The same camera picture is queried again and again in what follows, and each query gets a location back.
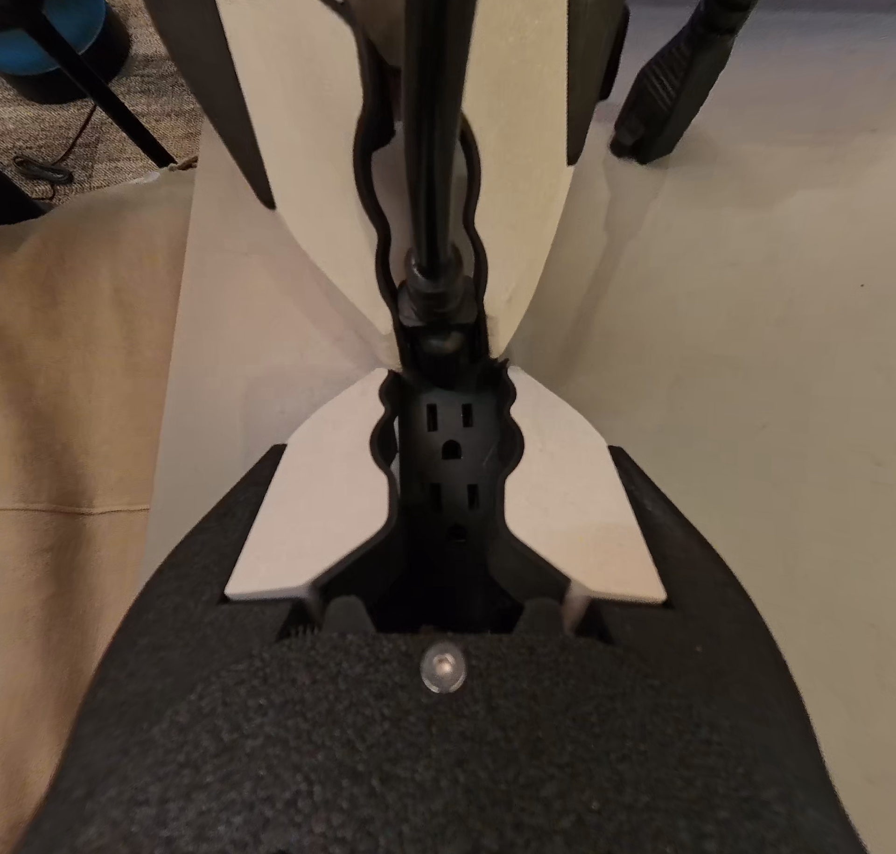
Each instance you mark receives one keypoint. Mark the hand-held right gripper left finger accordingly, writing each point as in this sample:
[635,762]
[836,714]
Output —
[315,504]

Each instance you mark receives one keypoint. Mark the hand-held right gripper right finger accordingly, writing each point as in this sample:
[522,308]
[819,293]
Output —
[581,504]

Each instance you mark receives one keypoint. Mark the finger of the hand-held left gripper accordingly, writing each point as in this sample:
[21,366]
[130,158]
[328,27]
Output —
[308,133]
[521,98]

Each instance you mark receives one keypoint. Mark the black power strip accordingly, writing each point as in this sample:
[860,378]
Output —
[455,476]

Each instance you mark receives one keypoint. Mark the white desk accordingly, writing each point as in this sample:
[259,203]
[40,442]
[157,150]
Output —
[735,378]

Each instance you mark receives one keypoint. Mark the black power plug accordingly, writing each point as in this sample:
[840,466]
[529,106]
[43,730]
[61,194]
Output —
[672,91]

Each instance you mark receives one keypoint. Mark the blue round stool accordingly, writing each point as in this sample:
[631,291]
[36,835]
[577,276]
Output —
[21,49]

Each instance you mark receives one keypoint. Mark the beige pants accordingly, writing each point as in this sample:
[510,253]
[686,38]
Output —
[70,378]

